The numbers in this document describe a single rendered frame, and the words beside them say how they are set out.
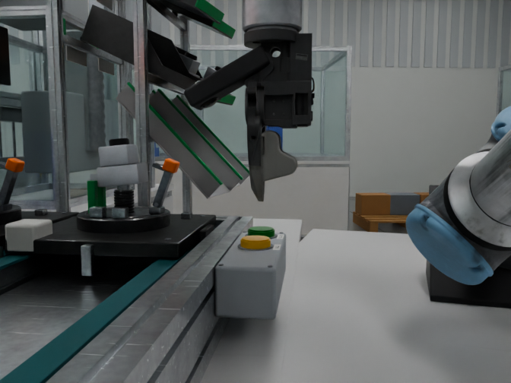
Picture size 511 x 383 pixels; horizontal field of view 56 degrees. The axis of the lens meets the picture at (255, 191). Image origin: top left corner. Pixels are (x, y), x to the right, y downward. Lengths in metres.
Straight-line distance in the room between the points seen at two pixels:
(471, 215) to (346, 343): 0.21
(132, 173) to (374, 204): 5.68
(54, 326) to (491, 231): 0.46
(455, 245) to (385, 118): 9.16
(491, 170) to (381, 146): 9.17
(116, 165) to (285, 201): 4.03
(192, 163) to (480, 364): 0.60
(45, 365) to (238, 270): 0.24
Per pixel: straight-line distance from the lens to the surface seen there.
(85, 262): 0.66
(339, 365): 0.56
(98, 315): 0.46
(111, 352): 0.36
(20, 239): 0.71
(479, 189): 0.55
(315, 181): 4.74
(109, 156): 0.75
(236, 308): 0.56
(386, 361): 0.58
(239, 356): 0.57
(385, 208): 6.37
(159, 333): 0.37
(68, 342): 0.41
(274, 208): 4.72
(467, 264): 0.59
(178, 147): 0.95
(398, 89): 9.83
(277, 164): 0.60
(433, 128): 10.05
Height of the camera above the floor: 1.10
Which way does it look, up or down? 6 degrees down
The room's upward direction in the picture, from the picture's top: straight up
